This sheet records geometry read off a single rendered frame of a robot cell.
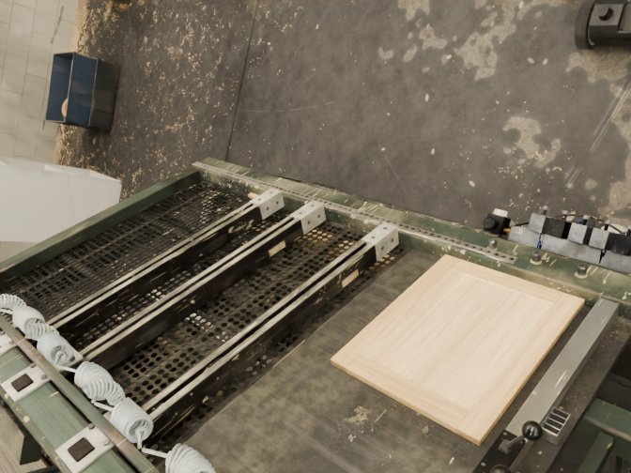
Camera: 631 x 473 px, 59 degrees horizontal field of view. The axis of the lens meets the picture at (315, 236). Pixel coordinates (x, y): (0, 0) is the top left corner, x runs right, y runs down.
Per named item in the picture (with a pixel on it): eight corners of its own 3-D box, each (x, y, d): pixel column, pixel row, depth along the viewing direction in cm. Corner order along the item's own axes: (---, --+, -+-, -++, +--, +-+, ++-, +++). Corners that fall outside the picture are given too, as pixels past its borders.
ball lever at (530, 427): (515, 450, 115) (549, 428, 104) (505, 462, 113) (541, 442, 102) (500, 435, 116) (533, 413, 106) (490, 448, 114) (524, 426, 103)
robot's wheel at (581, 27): (596, 8, 236) (582, -9, 221) (608, 7, 233) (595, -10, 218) (583, 55, 239) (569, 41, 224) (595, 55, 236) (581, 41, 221)
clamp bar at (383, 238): (404, 245, 190) (398, 183, 178) (92, 503, 123) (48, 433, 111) (380, 237, 197) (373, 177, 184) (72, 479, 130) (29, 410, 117)
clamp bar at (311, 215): (330, 221, 212) (320, 164, 200) (32, 428, 146) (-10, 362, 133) (311, 215, 219) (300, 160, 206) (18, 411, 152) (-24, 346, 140)
